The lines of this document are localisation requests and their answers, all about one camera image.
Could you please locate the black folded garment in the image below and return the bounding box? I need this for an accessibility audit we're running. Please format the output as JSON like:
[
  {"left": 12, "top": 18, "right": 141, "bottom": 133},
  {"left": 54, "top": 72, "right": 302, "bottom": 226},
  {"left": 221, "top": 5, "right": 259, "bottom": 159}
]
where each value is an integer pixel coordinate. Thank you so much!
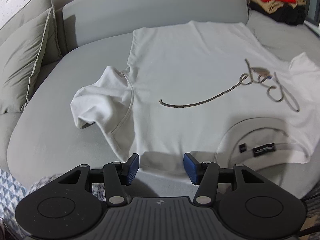
[{"left": 248, "top": 2, "right": 306, "bottom": 26}]

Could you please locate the white t-shirt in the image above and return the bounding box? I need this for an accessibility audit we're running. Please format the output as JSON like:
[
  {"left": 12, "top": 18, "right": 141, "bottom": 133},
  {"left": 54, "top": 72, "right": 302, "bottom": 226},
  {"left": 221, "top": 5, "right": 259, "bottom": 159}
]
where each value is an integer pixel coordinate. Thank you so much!
[{"left": 71, "top": 21, "right": 319, "bottom": 172}]

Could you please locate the tan folded garment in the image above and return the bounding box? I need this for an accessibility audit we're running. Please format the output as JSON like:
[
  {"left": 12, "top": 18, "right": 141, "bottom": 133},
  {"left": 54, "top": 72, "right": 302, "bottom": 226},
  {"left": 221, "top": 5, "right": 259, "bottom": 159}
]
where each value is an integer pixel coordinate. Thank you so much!
[{"left": 248, "top": 0, "right": 306, "bottom": 14}]

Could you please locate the grey throw pillow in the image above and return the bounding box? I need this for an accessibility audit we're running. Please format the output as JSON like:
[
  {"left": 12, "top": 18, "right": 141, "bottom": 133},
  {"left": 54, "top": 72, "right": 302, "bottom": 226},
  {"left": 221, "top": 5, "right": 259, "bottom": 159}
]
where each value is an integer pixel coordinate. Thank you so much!
[
  {"left": 1, "top": 0, "right": 62, "bottom": 65},
  {"left": 1, "top": 8, "right": 52, "bottom": 114}
]

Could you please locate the patterned blue white rug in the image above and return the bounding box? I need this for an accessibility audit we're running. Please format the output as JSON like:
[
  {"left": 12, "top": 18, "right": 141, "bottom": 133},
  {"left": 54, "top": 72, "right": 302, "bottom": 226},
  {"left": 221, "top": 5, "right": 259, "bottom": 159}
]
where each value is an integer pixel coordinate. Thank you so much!
[{"left": 0, "top": 167, "right": 106, "bottom": 221}]

